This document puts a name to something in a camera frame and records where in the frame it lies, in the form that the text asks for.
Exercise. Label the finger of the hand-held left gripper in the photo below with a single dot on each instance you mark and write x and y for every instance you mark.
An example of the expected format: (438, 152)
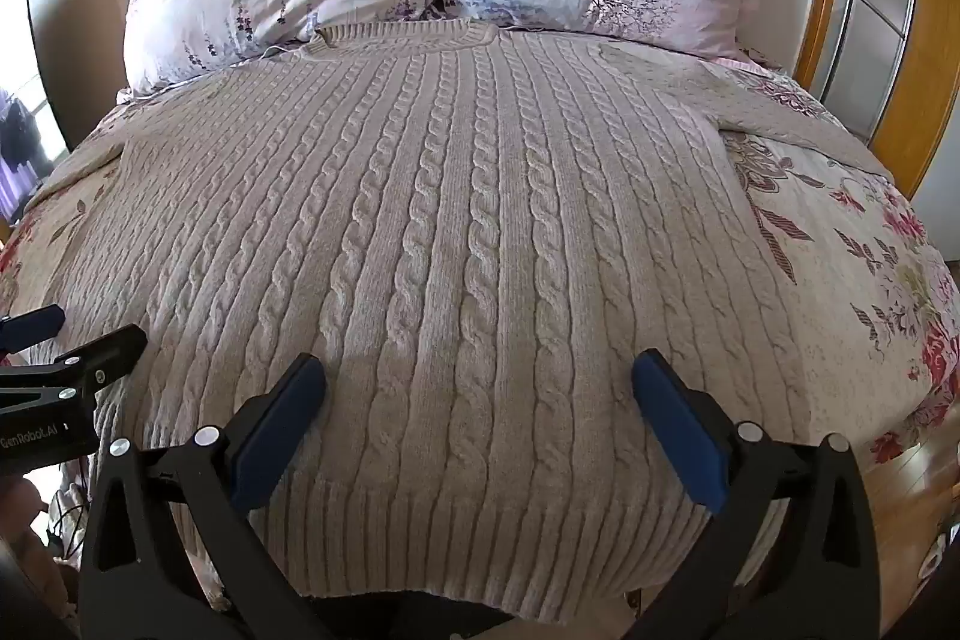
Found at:
(105, 355)
(34, 323)

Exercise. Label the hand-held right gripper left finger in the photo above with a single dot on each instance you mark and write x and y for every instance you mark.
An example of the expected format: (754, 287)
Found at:
(281, 419)

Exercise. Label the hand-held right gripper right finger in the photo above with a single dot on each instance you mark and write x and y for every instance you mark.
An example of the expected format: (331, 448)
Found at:
(679, 419)

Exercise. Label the window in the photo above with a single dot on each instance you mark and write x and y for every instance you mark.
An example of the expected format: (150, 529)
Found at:
(26, 153)

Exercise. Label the floral bed sheet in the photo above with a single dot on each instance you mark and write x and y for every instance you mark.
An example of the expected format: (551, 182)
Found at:
(840, 250)

